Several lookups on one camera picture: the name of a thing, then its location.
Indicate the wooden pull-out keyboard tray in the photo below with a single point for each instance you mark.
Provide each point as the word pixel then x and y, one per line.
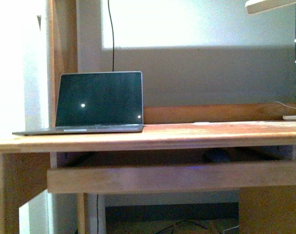
pixel 171 179

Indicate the grey open laptop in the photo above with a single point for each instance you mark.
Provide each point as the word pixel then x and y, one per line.
pixel 106 102

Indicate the wooden desk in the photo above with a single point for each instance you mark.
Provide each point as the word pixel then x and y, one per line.
pixel 263 210

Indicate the white flat device on desk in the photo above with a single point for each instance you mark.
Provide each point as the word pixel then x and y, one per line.
pixel 289 118

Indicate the white lamp head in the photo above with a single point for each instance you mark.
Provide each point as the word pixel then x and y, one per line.
pixel 258 6

